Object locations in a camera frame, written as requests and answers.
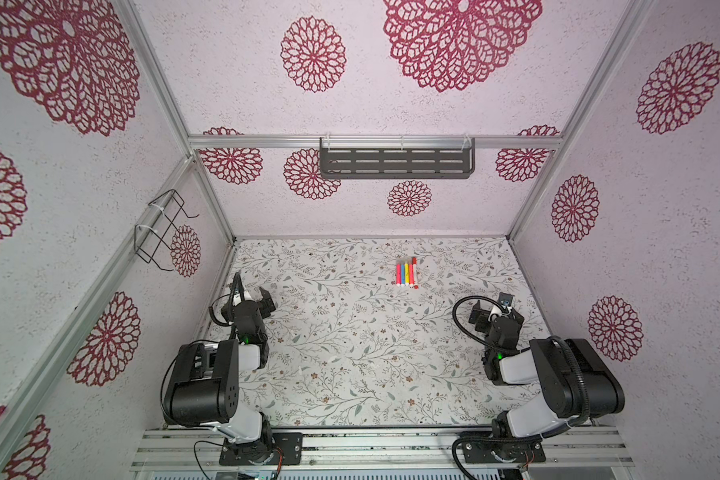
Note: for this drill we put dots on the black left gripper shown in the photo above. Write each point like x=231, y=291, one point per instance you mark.
x=265, y=304

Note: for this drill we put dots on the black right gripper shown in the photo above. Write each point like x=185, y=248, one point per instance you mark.
x=483, y=321

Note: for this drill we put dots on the white red marker pen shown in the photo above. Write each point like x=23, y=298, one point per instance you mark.
x=415, y=260

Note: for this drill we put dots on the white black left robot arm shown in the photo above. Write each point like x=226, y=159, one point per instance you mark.
x=201, y=387

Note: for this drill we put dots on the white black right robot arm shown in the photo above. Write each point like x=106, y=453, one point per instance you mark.
x=575, y=385

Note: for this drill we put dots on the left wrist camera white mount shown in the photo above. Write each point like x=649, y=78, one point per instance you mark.
x=246, y=295

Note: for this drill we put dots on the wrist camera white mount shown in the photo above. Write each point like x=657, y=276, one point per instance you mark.
x=505, y=301
x=246, y=295

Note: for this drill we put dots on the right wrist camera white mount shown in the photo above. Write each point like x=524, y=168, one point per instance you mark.
x=505, y=301

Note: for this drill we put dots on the black wire wall basket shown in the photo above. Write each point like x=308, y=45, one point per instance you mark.
x=149, y=238

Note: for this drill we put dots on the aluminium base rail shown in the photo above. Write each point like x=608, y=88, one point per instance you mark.
x=341, y=450

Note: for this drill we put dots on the dark grey wall shelf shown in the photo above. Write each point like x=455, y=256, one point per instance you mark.
x=401, y=163

